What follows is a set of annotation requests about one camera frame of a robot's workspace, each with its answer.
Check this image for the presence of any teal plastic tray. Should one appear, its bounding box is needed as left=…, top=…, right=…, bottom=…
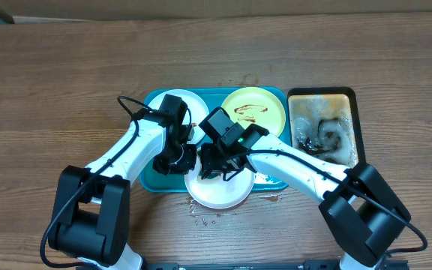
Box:
left=139, top=86, right=292, bottom=193

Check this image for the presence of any yellow plate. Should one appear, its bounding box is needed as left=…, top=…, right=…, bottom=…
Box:
left=221, top=87, right=286, bottom=136

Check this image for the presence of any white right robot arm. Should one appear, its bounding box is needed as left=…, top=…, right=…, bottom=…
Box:
left=199, top=121, right=410, bottom=269

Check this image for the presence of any black baking tray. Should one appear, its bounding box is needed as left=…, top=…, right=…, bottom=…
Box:
left=287, top=86, right=366, bottom=167

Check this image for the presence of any green yellow sponge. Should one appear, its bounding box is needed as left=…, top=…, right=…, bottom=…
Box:
left=199, top=170, right=223, bottom=180

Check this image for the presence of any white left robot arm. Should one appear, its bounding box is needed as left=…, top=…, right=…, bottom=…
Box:
left=40, top=119, right=196, bottom=269

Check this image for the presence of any white plate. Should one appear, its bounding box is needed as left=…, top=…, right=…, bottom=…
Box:
left=144, top=89, right=209, bottom=144
left=184, top=148, right=254, bottom=209

